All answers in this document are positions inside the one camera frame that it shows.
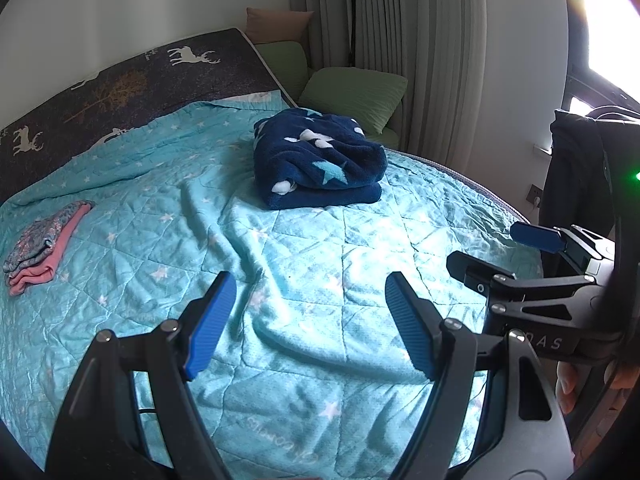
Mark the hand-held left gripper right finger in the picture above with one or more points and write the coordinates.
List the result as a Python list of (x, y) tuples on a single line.
[(412, 330)]

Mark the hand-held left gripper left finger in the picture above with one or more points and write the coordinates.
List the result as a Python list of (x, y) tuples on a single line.
[(212, 325)]

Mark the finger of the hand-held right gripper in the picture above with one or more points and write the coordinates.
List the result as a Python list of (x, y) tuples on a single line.
[(537, 237), (475, 270)]

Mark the blue star fleece robe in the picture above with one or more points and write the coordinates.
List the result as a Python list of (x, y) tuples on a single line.
[(320, 160)]

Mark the person's right hand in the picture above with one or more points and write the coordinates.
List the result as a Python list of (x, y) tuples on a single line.
[(569, 385)]

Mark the black jacket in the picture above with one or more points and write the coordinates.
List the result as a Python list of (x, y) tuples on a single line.
[(575, 170)]

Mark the light blue star quilt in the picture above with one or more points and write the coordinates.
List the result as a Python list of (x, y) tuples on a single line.
[(300, 260)]

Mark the green bench cushion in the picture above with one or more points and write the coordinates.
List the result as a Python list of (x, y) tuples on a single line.
[(385, 139)]

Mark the folded pink garment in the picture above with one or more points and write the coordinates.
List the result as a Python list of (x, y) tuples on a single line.
[(37, 275)]

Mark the folded floral garment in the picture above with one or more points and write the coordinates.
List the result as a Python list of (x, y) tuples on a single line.
[(40, 240)]

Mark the large green pillow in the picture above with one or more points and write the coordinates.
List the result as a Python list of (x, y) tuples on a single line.
[(355, 95)]

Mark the grey pleated curtain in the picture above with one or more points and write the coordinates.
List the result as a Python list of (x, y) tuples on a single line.
[(425, 35)]

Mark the bright window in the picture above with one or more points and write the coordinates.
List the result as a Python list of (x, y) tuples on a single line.
[(610, 15)]

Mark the dark deer print bedspread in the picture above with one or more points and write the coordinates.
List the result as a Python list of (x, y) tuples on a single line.
[(150, 75)]

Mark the small green pillow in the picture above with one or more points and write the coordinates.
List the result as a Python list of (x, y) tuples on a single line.
[(282, 67)]

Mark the brown cushion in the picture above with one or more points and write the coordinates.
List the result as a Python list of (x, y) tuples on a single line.
[(277, 22)]

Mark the wall socket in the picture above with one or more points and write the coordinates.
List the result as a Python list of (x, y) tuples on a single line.
[(535, 196)]

